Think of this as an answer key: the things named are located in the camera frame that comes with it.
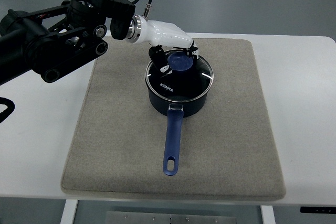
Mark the grey metal base plate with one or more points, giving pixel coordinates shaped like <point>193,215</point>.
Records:
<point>141,217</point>

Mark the white left table leg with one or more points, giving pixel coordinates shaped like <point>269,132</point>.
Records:
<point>69,211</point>

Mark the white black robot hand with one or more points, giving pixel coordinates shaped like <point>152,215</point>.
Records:
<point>159,34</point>

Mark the beige felt mat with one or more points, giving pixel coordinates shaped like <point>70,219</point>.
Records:
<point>124,147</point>

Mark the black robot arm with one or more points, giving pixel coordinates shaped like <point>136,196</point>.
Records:
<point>56,41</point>

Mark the glass lid blue knob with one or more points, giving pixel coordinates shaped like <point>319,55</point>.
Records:
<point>174,76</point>

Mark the dark blue saucepan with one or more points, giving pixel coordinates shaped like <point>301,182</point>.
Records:
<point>175,108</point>

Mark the white table leg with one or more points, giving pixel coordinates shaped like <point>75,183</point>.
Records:
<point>69,211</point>
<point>267,213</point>

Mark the black table control panel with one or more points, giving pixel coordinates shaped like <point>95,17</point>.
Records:
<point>317,210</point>

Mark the white right table leg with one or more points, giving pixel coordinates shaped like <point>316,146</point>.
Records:
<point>267,213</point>

